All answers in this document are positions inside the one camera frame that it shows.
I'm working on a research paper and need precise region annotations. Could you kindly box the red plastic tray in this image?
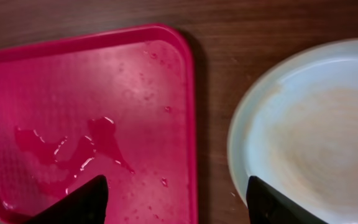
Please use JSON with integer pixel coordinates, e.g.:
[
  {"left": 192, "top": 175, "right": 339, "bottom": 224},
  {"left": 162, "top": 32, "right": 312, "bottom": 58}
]
[{"left": 0, "top": 24, "right": 198, "bottom": 223}]

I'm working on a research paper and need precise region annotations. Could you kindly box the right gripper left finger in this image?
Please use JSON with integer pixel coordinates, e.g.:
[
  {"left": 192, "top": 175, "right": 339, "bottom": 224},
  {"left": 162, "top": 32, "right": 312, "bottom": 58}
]
[{"left": 25, "top": 175, "right": 109, "bottom": 224}]

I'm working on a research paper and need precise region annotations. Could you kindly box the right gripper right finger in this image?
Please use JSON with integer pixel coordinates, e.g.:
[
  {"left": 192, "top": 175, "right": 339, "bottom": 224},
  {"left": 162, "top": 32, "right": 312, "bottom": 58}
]
[{"left": 246, "top": 175, "right": 327, "bottom": 224}]

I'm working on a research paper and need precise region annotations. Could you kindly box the light blue plate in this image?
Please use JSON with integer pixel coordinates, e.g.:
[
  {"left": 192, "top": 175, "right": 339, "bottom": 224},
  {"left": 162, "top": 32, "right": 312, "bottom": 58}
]
[{"left": 227, "top": 39, "right": 358, "bottom": 223}]

